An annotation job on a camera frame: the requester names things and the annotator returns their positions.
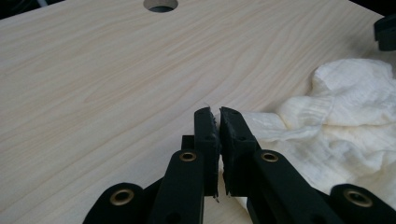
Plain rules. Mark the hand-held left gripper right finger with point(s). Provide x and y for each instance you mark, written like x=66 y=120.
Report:
x=249 y=161

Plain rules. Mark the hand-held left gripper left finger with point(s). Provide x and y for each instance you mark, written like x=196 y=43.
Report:
x=199 y=155

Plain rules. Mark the cream white cloth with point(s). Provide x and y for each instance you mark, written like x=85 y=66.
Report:
x=342 y=124

